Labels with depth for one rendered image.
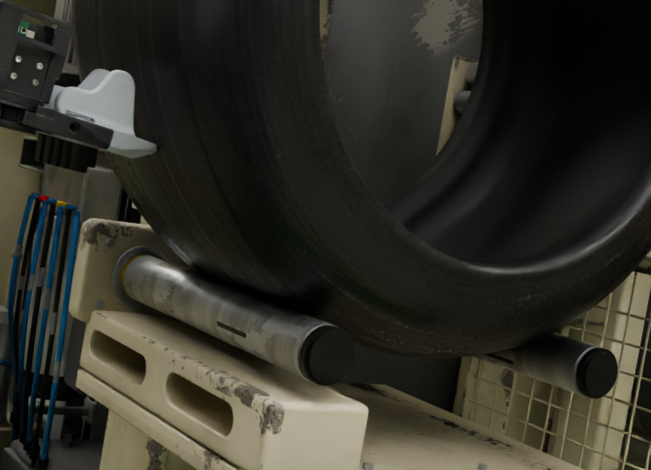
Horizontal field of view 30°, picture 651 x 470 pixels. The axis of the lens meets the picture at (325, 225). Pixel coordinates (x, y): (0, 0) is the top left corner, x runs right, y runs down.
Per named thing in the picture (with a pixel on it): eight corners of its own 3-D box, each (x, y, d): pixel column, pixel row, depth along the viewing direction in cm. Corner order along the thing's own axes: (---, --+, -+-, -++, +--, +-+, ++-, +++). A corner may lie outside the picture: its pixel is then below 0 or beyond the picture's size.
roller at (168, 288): (161, 296, 120) (118, 301, 117) (159, 250, 119) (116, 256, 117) (357, 382, 90) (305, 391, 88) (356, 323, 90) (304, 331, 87)
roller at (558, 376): (393, 307, 135) (362, 327, 133) (383, 271, 134) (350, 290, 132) (625, 384, 106) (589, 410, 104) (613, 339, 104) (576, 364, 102)
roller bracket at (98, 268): (65, 316, 117) (80, 216, 117) (394, 341, 139) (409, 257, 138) (77, 323, 114) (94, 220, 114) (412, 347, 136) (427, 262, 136)
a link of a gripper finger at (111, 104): (189, 90, 90) (75, 51, 85) (167, 168, 90) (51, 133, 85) (170, 89, 93) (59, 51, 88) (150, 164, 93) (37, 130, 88)
